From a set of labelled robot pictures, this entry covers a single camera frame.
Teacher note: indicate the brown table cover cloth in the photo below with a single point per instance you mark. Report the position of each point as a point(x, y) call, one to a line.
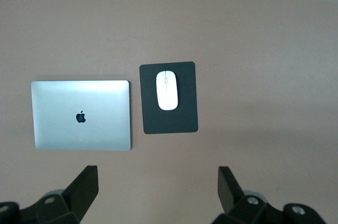
point(237, 36)

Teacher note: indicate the white computer mouse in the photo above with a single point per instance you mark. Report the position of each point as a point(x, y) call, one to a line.
point(167, 90)

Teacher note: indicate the black mouse pad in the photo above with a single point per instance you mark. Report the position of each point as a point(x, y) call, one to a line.
point(185, 118)

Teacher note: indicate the silver closed laptop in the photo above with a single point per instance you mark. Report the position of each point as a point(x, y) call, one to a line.
point(79, 107)

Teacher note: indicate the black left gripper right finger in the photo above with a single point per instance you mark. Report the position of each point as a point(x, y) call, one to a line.
point(232, 195)

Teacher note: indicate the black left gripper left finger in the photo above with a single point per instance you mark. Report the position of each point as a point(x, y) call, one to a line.
point(79, 195)

